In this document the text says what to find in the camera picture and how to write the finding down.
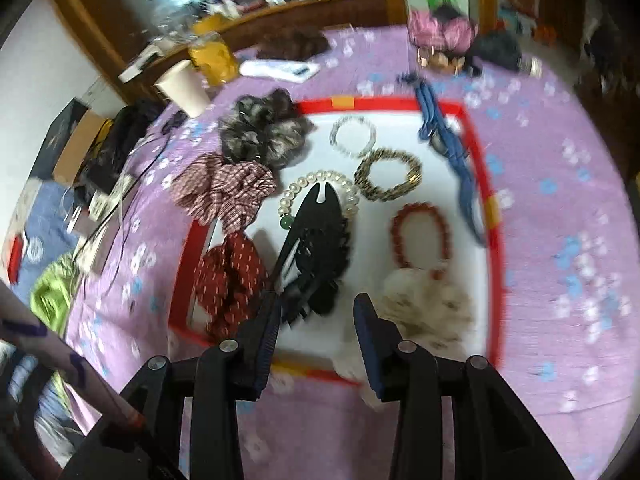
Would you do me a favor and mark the cardboard box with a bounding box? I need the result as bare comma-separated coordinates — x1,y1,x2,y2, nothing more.
52,110,111,183

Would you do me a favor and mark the red-rimmed white tray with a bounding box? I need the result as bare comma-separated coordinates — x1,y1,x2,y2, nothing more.
167,95,506,391

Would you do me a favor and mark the grey furry scrunchie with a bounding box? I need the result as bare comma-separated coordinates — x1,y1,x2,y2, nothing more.
217,89,313,168

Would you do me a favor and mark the pink bag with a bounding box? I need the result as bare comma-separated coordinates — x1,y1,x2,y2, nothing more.
407,7,478,53

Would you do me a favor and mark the flat white box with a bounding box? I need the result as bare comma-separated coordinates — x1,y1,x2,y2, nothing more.
239,59,321,85

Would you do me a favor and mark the green cloth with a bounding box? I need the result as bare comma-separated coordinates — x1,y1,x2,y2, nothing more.
30,255,81,336

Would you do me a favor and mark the cream fluffy scrunchie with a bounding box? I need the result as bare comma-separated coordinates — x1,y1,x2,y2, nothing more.
332,265,476,401

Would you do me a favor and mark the brown hair tie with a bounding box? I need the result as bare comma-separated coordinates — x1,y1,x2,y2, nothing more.
354,147,423,203

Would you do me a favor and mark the white pearl bracelet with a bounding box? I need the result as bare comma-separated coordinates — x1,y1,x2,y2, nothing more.
278,170,362,231

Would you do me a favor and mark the black bag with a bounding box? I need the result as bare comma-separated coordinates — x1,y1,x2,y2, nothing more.
80,100,166,193

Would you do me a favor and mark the wooden cabinet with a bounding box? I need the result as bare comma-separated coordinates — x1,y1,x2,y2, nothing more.
50,0,396,106

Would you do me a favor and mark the brown furry hairpiece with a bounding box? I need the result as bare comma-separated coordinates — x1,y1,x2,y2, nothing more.
257,27,331,61

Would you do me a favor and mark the black hair clip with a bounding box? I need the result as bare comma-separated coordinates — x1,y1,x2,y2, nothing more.
272,181,353,326

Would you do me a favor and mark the cream paper cup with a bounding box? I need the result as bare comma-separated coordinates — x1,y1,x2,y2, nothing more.
154,59,208,118

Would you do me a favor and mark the blue striped hair band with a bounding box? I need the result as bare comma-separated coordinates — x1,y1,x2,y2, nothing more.
397,72,488,248

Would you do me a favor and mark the red dotted scrunchie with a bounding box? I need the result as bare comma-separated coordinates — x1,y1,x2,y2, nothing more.
192,232,268,341

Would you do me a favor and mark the red plaid scrunchie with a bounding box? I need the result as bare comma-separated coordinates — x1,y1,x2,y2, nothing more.
170,152,278,233

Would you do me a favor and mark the white power strip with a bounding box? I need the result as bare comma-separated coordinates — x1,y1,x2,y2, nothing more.
87,175,133,221

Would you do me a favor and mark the person's left forearm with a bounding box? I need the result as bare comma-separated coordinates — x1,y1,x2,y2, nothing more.
0,280,146,431

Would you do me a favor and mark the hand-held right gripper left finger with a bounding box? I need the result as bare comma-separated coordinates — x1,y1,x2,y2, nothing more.
60,290,283,480

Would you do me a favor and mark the clear bead bracelet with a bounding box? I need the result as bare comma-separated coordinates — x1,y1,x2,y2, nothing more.
329,115,377,158

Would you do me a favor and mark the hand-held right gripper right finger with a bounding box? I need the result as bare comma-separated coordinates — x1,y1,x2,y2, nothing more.
352,292,576,480

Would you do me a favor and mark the yellow plastic jar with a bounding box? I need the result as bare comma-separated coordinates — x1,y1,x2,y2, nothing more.
189,30,240,87

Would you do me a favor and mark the black cloth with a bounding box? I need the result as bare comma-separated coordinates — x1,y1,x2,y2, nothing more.
467,30,523,73

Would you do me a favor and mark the red bead bracelet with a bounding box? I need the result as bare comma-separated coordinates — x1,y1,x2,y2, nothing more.
390,201,453,278

